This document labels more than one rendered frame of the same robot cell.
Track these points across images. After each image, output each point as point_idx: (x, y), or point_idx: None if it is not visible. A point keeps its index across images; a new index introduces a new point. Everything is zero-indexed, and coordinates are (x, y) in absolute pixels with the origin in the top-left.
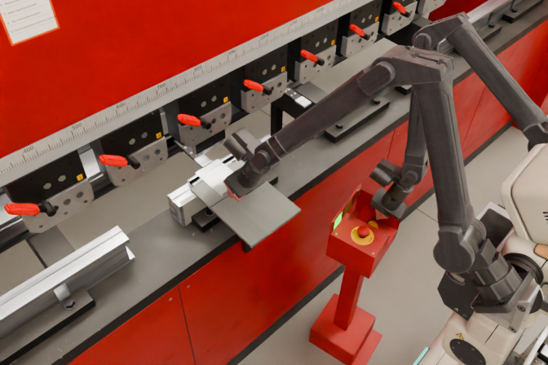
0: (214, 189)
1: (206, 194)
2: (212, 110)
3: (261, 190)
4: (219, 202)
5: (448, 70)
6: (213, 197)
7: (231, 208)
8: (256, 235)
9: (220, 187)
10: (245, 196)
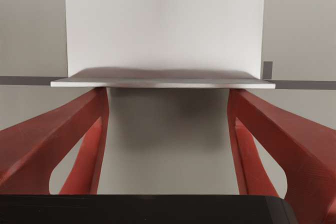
0: None
1: None
2: None
3: (282, 183)
4: (35, 88)
5: None
6: (26, 30)
7: (57, 170)
8: None
9: None
10: (181, 159)
